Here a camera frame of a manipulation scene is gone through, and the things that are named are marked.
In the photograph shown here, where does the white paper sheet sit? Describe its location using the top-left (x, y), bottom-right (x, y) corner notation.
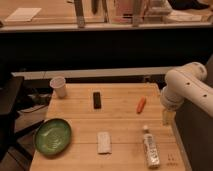
top-left (5, 8), bottom-right (41, 22)

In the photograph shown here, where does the black rectangular block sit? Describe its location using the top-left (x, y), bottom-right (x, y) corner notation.
top-left (93, 92), bottom-right (101, 109)

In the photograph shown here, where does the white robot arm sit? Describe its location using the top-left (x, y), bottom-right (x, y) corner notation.
top-left (160, 62), bottom-right (213, 125)

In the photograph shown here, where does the green plate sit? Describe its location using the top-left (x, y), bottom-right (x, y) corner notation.
top-left (34, 118), bottom-right (72, 156)

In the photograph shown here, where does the white sponge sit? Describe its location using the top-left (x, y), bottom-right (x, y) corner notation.
top-left (97, 132), bottom-right (111, 154)

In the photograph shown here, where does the grey metal post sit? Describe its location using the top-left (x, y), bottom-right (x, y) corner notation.
top-left (132, 0), bottom-right (142, 27)
top-left (74, 0), bottom-right (85, 28)

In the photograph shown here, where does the black chair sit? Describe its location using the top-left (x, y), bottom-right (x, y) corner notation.
top-left (0, 76), bottom-right (42, 162)

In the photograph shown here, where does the white paper cup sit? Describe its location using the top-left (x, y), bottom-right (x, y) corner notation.
top-left (50, 76), bottom-right (67, 98)

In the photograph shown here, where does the orange carrot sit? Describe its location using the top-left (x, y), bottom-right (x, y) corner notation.
top-left (136, 97), bottom-right (146, 114)

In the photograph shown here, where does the clear plastic bottle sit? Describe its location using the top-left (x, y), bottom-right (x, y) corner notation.
top-left (143, 125), bottom-right (160, 169)

